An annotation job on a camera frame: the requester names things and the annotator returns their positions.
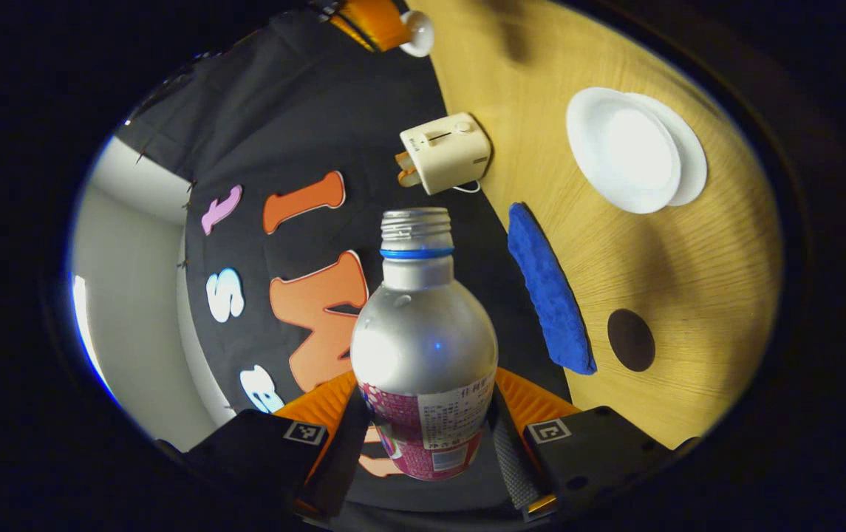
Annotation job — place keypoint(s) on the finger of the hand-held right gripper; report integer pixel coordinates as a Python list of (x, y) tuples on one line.
[(378, 22)]

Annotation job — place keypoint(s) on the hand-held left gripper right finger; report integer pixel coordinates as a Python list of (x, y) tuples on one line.
[(515, 465)]

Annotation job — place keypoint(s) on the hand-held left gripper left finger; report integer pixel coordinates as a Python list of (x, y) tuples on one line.
[(334, 473)]

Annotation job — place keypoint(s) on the silver water bottle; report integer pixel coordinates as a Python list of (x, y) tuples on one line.
[(422, 340)]

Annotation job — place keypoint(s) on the dark round coaster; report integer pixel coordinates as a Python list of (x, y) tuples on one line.
[(631, 340)]

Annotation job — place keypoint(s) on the white teacup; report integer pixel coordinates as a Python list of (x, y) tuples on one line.
[(626, 155)]

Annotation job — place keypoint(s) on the brown toast slice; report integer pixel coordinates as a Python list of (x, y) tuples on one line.
[(403, 159), (409, 177)]

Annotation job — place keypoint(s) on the white toaster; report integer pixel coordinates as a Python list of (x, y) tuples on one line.
[(445, 151)]

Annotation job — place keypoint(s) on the blue towel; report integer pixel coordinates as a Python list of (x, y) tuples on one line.
[(548, 295)]

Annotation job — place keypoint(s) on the white saucer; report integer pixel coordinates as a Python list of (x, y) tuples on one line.
[(692, 162)]

